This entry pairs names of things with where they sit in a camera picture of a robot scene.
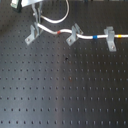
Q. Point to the grey cable clip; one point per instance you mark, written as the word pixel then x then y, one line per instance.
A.
pixel 110 33
pixel 75 31
pixel 35 32

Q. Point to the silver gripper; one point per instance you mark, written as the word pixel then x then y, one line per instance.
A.
pixel 25 3

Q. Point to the black box with label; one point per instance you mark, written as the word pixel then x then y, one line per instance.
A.
pixel 16 5

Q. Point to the middle grey cable clip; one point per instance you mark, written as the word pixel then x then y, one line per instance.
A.
pixel 75 31

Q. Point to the right grey cable clip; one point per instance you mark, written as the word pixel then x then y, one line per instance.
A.
pixel 110 33

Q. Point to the left grey cable clip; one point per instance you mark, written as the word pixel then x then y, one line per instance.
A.
pixel 35 32

